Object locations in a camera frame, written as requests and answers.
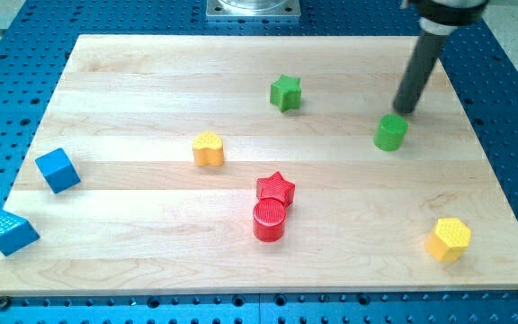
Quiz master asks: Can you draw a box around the yellow heart block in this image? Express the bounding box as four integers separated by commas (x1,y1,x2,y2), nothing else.
192,130,224,167

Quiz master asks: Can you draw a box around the red star block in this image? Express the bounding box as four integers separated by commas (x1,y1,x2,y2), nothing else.
256,172,296,208

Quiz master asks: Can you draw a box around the wooden board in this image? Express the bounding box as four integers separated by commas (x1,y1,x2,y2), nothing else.
0,35,518,296

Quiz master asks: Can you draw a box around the yellow hexagon block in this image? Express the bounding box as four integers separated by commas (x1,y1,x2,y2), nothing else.
424,218,472,262

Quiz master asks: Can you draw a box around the dark cylindrical robot arm tool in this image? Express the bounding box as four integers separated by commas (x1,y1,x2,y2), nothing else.
392,0,490,114

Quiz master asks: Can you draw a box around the blue perforated metal table plate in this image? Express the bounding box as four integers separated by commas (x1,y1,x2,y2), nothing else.
0,1,518,323

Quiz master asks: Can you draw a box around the blue cube block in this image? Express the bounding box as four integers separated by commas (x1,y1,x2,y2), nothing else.
35,148,81,194

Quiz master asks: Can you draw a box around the blue triangular prism block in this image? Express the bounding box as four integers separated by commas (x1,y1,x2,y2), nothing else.
0,211,40,257

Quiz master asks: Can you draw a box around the red cylinder block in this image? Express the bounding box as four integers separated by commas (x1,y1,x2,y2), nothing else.
253,199,287,242

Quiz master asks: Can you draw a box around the green star block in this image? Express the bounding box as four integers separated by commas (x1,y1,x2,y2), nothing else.
270,75,302,113

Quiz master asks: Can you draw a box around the green cylinder block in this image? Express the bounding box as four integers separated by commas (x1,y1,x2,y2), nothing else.
373,114,408,151

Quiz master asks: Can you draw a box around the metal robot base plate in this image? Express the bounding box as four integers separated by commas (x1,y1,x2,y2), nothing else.
206,0,301,20

